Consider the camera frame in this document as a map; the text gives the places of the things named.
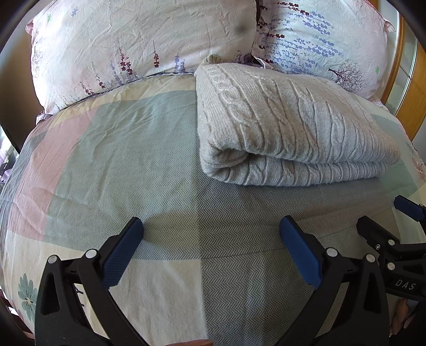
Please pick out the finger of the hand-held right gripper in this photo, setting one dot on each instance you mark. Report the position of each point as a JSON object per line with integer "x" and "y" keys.
{"x": 408, "y": 205}
{"x": 376, "y": 233}

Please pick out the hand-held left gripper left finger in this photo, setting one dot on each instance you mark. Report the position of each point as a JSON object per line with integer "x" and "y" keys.
{"x": 122, "y": 253}

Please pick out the wooden glass-panel cabinet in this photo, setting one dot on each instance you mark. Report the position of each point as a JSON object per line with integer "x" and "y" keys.
{"x": 404, "y": 76}

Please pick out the person's right hand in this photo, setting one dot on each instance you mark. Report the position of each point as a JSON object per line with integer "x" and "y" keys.
{"x": 398, "y": 319}

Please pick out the lavender print pillow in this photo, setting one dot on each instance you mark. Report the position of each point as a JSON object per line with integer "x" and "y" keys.
{"x": 319, "y": 43}

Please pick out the pastel checkered blanket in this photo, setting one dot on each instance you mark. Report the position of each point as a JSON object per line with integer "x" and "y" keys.
{"x": 133, "y": 166}

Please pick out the pink floral pillow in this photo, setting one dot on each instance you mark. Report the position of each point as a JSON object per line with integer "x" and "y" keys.
{"x": 133, "y": 46}

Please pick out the beige cloth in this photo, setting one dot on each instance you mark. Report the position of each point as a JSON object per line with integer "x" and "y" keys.
{"x": 214, "y": 60}

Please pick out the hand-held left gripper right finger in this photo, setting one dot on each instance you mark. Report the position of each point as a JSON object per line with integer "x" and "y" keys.
{"x": 300, "y": 254}

